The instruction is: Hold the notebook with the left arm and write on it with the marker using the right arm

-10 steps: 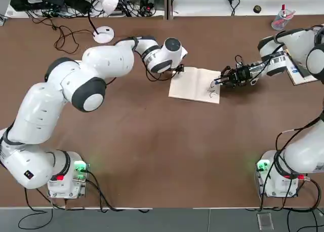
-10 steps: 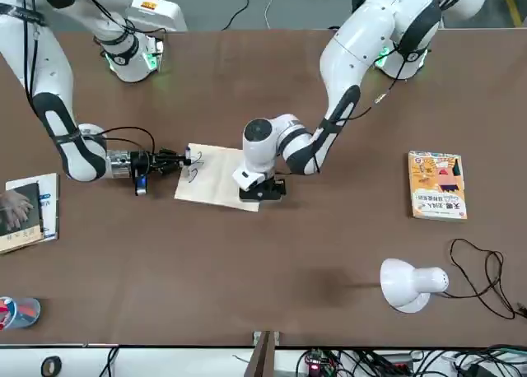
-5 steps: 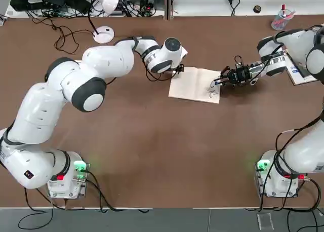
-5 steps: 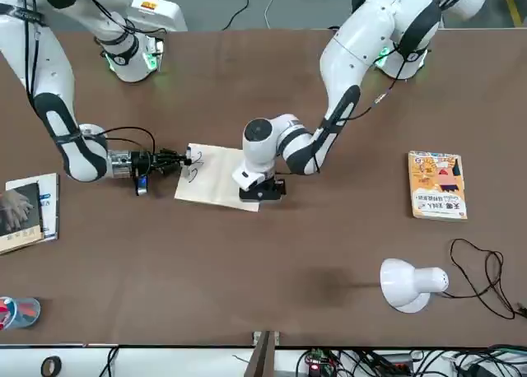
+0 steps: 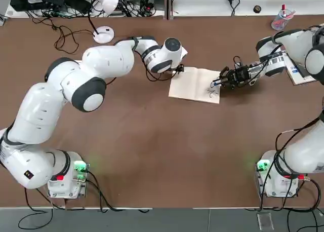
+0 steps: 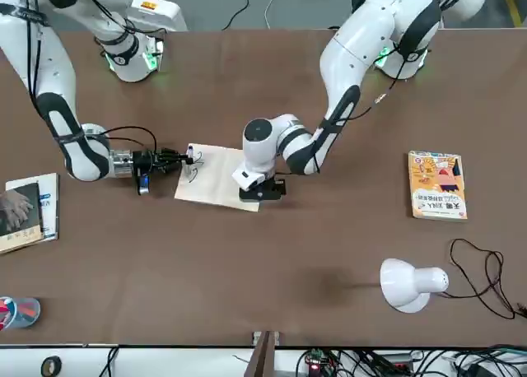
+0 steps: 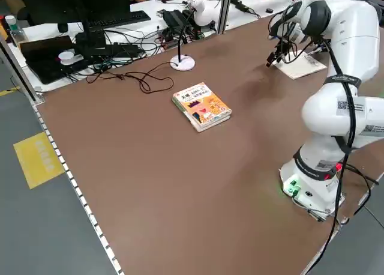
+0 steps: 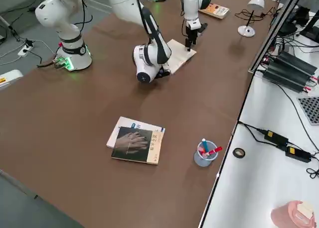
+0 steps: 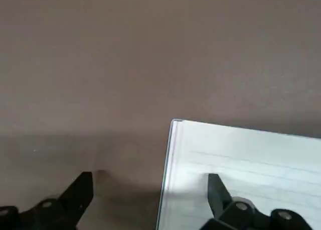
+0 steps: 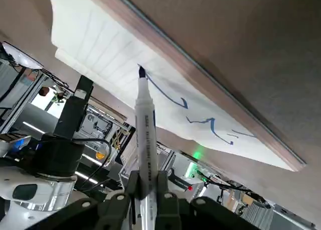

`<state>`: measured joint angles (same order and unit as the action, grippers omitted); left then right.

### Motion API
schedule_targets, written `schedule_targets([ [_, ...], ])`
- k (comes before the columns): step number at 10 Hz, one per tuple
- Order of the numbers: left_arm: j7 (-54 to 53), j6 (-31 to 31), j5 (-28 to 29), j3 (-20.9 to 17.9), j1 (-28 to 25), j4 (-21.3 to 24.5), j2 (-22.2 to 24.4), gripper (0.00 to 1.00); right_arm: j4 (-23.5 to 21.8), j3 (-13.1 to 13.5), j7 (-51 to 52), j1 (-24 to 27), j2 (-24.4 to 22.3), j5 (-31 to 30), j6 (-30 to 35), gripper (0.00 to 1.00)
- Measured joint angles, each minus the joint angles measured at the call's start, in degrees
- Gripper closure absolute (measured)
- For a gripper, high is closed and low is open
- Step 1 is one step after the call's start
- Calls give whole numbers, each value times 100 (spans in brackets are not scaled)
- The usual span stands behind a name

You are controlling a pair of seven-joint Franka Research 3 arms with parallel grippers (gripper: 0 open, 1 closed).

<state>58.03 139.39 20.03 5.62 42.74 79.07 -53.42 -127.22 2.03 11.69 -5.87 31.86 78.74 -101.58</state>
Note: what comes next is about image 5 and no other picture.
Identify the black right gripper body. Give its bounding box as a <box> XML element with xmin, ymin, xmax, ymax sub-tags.
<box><xmin>234</xmin><ymin>65</ymin><xmax>251</xmax><ymax>88</ymax></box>

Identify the white lined notebook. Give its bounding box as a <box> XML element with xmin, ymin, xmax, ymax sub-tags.
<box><xmin>168</xmin><ymin>66</ymin><xmax>222</xmax><ymax>105</ymax></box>

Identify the white book with blue print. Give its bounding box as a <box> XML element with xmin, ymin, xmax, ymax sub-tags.
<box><xmin>286</xmin><ymin>57</ymin><xmax>319</xmax><ymax>86</ymax></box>

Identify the clear plastic pen cup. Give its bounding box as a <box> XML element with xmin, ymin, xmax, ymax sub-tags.
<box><xmin>271</xmin><ymin>9</ymin><xmax>296</xmax><ymax>31</ymax></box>

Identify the white side desk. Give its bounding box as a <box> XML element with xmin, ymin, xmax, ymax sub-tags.
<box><xmin>0</xmin><ymin>0</ymin><xmax>324</xmax><ymax>19</ymax></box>

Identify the white desk lamp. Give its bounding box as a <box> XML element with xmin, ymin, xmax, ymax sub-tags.
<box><xmin>87</xmin><ymin>0</ymin><xmax>119</xmax><ymax>44</ymax></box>

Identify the metal floor plate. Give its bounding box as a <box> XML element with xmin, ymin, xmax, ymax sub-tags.
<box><xmin>257</xmin><ymin>212</ymin><xmax>274</xmax><ymax>231</ymax></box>

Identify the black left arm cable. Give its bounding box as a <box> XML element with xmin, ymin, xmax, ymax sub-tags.
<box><xmin>112</xmin><ymin>35</ymin><xmax>184</xmax><ymax>82</ymax></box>

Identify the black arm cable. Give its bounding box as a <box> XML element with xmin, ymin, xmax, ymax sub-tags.
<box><xmin>112</xmin><ymin>35</ymin><xmax>184</xmax><ymax>82</ymax></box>
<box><xmin>232</xmin><ymin>25</ymin><xmax>324</xmax><ymax>200</ymax></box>

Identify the aluminium frame post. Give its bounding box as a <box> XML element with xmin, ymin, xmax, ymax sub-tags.
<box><xmin>164</xmin><ymin>0</ymin><xmax>175</xmax><ymax>20</ymax></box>

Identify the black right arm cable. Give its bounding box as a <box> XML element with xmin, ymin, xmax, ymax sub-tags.
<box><xmin>232</xmin><ymin>25</ymin><xmax>324</xmax><ymax>200</ymax></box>

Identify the black lamp cable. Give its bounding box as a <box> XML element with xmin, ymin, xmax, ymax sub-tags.
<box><xmin>30</xmin><ymin>14</ymin><xmax>96</xmax><ymax>56</ymax></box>

